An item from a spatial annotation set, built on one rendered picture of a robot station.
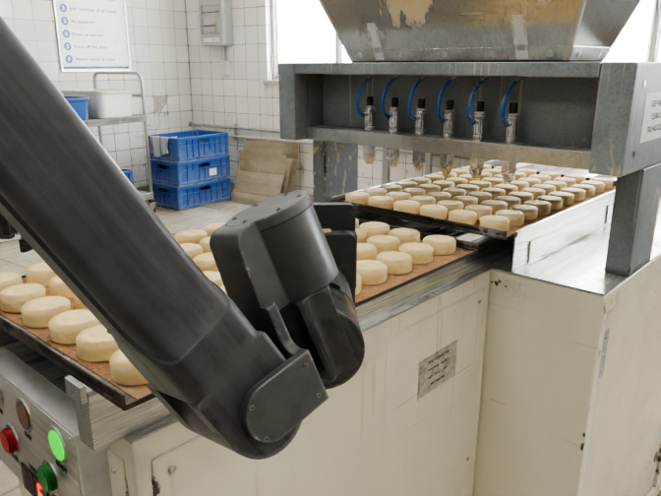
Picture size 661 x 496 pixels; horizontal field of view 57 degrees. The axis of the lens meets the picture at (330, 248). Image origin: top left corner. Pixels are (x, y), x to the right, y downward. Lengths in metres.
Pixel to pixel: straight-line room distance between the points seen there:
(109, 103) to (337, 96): 3.67
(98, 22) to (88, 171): 5.39
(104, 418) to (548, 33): 0.85
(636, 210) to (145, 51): 5.25
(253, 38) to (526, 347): 4.84
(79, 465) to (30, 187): 0.40
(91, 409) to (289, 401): 0.27
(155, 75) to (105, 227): 5.71
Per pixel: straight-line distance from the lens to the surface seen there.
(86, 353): 0.64
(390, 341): 0.88
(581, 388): 1.10
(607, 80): 0.98
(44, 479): 0.74
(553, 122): 1.10
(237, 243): 0.37
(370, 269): 0.79
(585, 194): 1.44
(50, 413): 0.70
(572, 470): 1.18
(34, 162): 0.32
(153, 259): 0.34
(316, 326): 0.39
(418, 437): 1.03
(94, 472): 0.68
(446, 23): 1.17
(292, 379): 0.37
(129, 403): 0.56
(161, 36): 6.10
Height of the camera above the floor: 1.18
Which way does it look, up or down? 17 degrees down
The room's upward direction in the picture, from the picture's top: straight up
